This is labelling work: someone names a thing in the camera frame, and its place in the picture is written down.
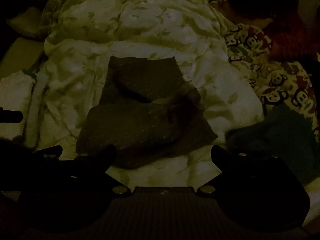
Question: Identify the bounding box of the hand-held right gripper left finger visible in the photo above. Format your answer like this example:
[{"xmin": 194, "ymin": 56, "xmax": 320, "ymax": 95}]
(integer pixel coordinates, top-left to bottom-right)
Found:
[{"xmin": 74, "ymin": 144, "xmax": 132, "ymax": 197}]

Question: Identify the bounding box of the teal cloth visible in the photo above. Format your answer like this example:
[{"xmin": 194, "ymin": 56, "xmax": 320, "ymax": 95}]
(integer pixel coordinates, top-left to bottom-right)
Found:
[{"xmin": 224, "ymin": 104, "xmax": 320, "ymax": 183}]

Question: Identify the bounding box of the pale pillow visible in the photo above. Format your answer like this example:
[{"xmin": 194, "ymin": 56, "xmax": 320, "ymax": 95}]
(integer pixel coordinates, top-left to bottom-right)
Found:
[{"xmin": 6, "ymin": 6, "xmax": 47, "ymax": 42}]

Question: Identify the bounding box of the red cloth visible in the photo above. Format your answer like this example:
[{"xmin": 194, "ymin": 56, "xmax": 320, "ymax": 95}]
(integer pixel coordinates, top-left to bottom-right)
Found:
[{"xmin": 257, "ymin": 10, "xmax": 320, "ymax": 63}]

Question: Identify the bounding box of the monkey-print blanket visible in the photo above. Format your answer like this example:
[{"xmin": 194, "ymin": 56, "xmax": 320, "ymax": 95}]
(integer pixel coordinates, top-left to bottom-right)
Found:
[{"xmin": 206, "ymin": 0, "xmax": 320, "ymax": 130}]

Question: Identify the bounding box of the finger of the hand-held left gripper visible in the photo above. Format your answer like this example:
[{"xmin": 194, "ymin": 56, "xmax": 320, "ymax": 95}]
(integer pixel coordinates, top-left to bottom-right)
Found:
[
  {"xmin": 0, "ymin": 108, "xmax": 24, "ymax": 124},
  {"xmin": 35, "ymin": 145, "xmax": 63, "ymax": 159}
]

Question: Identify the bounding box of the white leaf-print duvet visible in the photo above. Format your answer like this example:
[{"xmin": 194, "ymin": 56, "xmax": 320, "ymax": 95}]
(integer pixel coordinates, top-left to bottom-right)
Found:
[{"xmin": 25, "ymin": 0, "xmax": 265, "ymax": 188}]

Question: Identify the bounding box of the dark dotted small garment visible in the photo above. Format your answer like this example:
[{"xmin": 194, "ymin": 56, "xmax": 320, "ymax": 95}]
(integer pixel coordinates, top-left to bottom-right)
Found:
[{"xmin": 75, "ymin": 55, "xmax": 218, "ymax": 169}]

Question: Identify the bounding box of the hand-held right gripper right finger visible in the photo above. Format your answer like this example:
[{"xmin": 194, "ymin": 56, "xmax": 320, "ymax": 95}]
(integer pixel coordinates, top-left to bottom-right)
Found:
[{"xmin": 197, "ymin": 144, "xmax": 251, "ymax": 196}]

